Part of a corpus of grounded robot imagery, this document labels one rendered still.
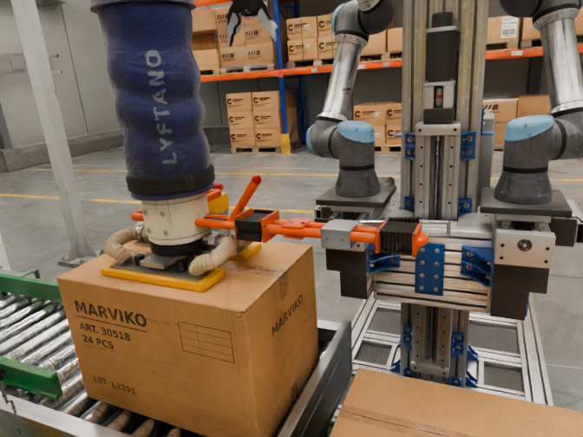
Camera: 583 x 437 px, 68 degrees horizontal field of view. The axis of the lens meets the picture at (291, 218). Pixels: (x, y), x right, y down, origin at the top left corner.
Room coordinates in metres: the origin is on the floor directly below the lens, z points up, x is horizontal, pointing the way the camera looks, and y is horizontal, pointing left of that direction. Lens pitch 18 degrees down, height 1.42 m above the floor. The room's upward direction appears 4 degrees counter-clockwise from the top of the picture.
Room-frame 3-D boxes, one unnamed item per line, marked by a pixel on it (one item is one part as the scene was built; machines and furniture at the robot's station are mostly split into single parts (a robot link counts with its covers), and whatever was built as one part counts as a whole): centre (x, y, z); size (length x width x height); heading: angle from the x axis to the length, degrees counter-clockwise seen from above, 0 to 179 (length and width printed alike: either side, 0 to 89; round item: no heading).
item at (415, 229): (0.86, -0.22, 1.08); 0.08 x 0.07 x 0.05; 63
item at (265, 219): (1.02, 0.09, 1.08); 0.10 x 0.08 x 0.06; 153
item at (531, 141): (1.22, -0.69, 1.20); 0.13 x 0.12 x 0.14; 96
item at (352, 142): (1.43, -0.23, 1.20); 0.13 x 0.12 x 0.14; 36
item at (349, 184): (1.42, -0.23, 1.09); 0.15 x 0.15 x 0.10
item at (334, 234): (0.93, -0.11, 1.07); 0.07 x 0.07 x 0.04; 63
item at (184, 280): (1.05, 0.35, 0.97); 0.34 x 0.10 x 0.05; 63
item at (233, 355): (1.14, 0.30, 0.75); 0.60 x 0.40 x 0.40; 64
